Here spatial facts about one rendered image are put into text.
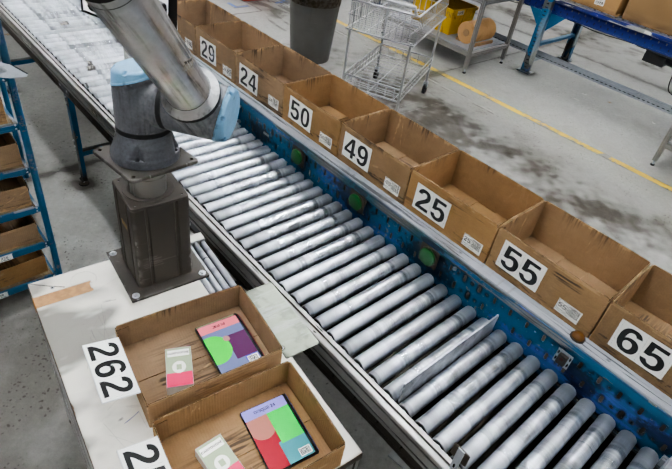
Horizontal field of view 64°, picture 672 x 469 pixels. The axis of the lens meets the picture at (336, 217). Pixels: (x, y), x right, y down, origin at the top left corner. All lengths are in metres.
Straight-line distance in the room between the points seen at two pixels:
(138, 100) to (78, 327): 0.71
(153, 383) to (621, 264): 1.51
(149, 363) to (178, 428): 0.23
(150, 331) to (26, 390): 1.05
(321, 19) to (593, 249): 3.91
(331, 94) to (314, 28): 2.76
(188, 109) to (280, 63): 1.62
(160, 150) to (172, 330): 0.54
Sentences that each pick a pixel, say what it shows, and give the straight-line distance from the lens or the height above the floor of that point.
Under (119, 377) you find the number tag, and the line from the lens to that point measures 1.51.
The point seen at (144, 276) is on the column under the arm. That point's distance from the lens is 1.82.
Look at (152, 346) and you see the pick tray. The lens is 1.69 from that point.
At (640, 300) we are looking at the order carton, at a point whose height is 0.91.
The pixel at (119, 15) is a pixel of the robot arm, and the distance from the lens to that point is 1.08.
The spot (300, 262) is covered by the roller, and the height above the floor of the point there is 0.75.
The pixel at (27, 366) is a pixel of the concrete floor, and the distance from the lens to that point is 2.73.
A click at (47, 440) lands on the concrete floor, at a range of 2.49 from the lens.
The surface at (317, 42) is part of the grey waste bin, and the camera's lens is 5.47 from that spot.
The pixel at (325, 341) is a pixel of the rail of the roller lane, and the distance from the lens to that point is 1.72.
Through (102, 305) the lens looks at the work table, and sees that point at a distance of 1.84.
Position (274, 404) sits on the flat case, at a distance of 1.54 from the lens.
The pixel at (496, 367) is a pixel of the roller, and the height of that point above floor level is 0.75.
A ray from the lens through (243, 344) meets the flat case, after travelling 1.64.
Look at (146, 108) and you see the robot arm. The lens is 1.50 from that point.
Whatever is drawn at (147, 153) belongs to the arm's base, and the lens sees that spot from 1.57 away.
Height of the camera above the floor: 2.07
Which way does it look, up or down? 37 degrees down
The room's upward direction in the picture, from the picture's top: 9 degrees clockwise
